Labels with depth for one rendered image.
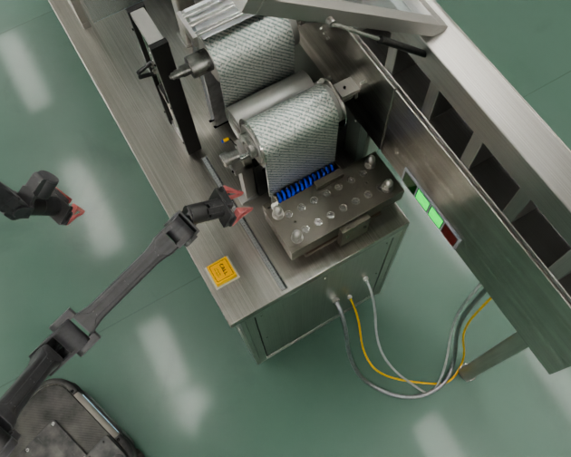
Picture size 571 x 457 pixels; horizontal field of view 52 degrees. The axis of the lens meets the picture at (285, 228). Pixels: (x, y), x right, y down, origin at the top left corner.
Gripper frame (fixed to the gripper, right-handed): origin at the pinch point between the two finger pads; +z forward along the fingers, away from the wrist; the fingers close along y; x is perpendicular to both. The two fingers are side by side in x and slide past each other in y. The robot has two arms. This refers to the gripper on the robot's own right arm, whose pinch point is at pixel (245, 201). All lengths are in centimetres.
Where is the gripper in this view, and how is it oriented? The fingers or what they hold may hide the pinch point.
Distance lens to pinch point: 173.3
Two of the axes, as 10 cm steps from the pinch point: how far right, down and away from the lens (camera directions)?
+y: 4.9, 8.0, -3.4
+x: 4.0, -5.6, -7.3
